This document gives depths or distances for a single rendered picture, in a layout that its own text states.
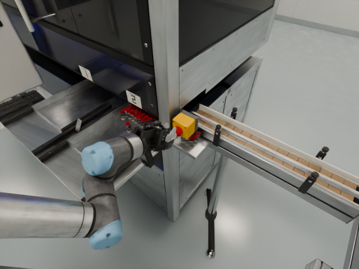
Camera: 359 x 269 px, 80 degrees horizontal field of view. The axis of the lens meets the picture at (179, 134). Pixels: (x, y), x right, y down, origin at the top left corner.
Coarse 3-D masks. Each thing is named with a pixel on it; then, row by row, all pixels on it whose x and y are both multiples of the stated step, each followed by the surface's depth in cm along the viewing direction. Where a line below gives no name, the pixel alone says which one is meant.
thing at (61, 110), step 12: (84, 84) 122; (96, 84) 124; (60, 96) 114; (72, 96) 116; (84, 96) 116; (96, 96) 116; (108, 96) 116; (36, 108) 107; (48, 108) 109; (60, 108) 109; (72, 108) 109; (84, 108) 109; (96, 108) 104; (48, 120) 99; (60, 120) 103; (72, 120) 103
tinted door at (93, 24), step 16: (80, 0) 77; (96, 0) 72; (112, 0) 67; (128, 0) 63; (80, 16) 83; (96, 16) 76; (112, 16) 71; (128, 16) 67; (80, 32) 89; (96, 32) 82; (112, 32) 76; (128, 32) 71; (112, 48) 82; (128, 48) 76
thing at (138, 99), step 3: (126, 90) 91; (129, 93) 91; (132, 93) 89; (129, 96) 92; (135, 96) 89; (129, 99) 94; (138, 99) 89; (132, 102) 93; (138, 102) 90; (138, 105) 92; (141, 105) 90
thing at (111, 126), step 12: (120, 108) 105; (108, 120) 102; (120, 120) 103; (84, 132) 94; (96, 132) 97; (108, 132) 97; (120, 132) 97; (132, 132) 97; (72, 144) 88; (84, 144) 92
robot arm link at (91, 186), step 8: (88, 176) 56; (96, 176) 55; (112, 176) 57; (88, 184) 56; (96, 184) 55; (104, 184) 56; (112, 184) 58; (88, 192) 55; (96, 192) 54; (104, 192) 54; (112, 192) 56
